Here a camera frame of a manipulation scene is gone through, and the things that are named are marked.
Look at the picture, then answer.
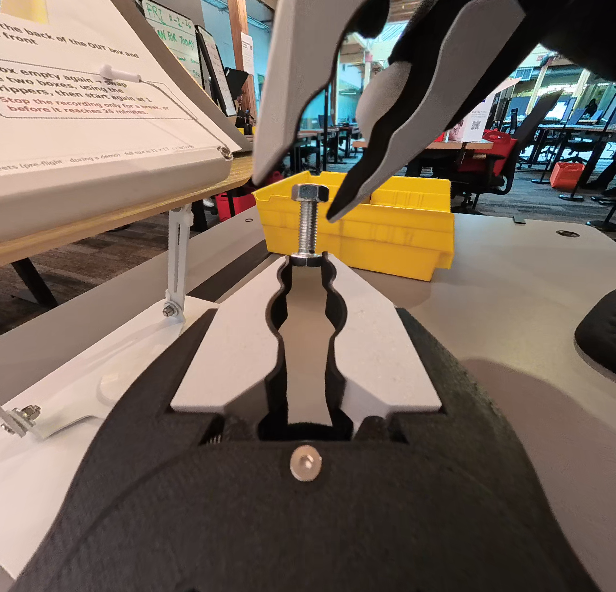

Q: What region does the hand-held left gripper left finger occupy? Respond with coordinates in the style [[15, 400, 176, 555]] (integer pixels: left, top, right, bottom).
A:
[[171, 256, 295, 438]]

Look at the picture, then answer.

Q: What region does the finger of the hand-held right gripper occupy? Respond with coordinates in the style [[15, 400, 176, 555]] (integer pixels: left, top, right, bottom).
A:
[[252, 0, 401, 186], [326, 0, 526, 223]]

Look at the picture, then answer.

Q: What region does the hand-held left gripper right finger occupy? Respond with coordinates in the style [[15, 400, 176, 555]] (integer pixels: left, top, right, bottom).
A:
[[320, 251, 442, 440]]

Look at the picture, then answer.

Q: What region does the yellow plastic bin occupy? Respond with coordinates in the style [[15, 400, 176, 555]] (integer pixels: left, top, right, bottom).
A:
[[252, 171, 454, 281]]

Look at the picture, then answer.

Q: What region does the steel hex bolt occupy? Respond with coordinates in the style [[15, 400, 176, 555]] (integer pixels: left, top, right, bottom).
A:
[[291, 184, 330, 258]]

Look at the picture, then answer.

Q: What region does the white printed sign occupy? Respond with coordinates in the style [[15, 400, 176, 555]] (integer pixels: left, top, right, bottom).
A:
[[448, 91, 497, 142]]

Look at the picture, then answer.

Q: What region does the wooden column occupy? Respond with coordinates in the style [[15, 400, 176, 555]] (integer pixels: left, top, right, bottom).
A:
[[224, 0, 257, 116]]

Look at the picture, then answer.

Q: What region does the black flat panel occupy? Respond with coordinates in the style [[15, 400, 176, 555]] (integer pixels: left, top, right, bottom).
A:
[[224, 67, 250, 98]]

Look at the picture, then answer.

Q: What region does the black display stand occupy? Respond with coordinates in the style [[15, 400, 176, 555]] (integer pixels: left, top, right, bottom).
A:
[[195, 24, 237, 117]]

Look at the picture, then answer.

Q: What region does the red office chair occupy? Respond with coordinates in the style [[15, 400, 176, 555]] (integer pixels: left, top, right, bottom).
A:
[[457, 129, 519, 204]]

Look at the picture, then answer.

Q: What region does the whiteboard with green writing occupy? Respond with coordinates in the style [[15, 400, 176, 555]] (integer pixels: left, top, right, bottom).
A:
[[141, 0, 204, 92]]

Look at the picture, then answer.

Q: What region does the orange plastic bin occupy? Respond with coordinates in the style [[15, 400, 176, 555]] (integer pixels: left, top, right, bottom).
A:
[[550, 162, 586, 191]]

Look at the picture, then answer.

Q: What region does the red fabric box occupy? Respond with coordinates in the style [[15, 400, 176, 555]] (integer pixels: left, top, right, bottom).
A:
[[214, 193, 257, 223]]

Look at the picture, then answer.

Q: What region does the wooden stand board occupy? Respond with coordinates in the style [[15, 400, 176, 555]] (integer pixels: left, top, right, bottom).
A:
[[0, 154, 254, 266]]

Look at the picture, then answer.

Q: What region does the white sheet holder panel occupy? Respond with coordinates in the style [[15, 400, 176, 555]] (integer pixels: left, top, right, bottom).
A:
[[0, 142, 235, 242]]

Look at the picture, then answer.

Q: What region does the black textured rubber mat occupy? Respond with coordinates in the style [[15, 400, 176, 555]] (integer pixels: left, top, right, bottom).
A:
[[575, 294, 616, 376]]

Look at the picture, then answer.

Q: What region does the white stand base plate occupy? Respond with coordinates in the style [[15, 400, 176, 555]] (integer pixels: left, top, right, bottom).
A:
[[0, 296, 219, 578]]

